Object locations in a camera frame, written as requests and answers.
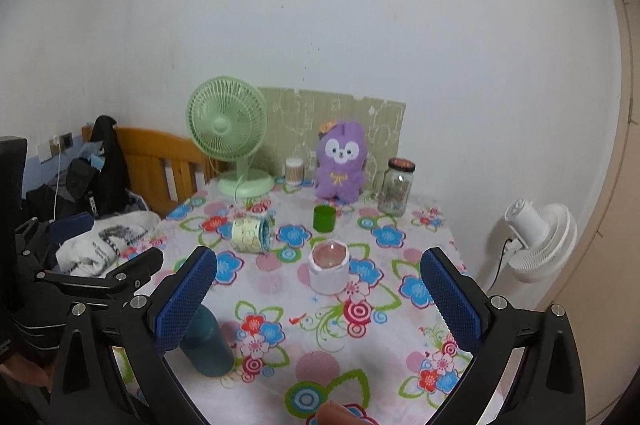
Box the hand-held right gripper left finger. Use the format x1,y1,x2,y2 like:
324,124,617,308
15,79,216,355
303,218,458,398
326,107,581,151
47,246,218,425

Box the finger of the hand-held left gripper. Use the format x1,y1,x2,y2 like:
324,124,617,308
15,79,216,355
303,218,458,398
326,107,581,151
15,212,96,256
36,247,165,306

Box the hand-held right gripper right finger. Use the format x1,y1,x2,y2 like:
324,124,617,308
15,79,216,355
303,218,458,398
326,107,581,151
420,247,587,425

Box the person's left forearm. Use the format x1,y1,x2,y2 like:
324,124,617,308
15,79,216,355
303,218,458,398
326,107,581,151
0,361,53,388

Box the teal cup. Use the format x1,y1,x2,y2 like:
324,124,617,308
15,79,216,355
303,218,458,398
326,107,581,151
180,305,236,378

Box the yellow patterned cup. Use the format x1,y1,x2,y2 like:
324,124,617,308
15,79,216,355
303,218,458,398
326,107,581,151
231,215,276,252

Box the white cup with pink inside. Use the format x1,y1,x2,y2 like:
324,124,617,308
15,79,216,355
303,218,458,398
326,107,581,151
308,241,350,296

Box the small green cup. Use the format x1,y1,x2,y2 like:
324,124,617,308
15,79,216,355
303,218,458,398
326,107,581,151
313,205,335,233

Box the person's right hand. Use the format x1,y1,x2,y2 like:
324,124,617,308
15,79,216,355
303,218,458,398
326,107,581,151
317,401,361,425

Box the black bag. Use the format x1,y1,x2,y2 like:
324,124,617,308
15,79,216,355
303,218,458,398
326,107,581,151
65,115,133,218

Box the white floor fan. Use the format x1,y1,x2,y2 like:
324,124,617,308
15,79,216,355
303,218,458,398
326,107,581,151
502,200,578,283

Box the wooden bed headboard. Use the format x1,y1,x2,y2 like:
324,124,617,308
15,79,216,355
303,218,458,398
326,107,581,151
82,125,218,218

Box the floral tablecloth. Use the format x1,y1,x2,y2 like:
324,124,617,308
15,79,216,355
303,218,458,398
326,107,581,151
112,180,501,425

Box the glass jar with dark lid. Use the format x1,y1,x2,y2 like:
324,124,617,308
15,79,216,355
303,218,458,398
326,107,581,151
377,158,417,215

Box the green desk fan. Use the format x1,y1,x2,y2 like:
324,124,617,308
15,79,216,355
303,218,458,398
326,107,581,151
186,76,275,198

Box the purple plush toy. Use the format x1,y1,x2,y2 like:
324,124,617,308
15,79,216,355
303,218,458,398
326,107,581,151
313,121,369,201

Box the cardboard panel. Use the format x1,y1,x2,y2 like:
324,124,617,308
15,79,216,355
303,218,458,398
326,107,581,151
257,88,407,186

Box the white charger cable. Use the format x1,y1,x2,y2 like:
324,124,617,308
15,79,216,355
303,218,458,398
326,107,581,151
50,140,67,222

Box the black fan cable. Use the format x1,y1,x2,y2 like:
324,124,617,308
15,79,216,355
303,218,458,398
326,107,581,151
487,237,521,292

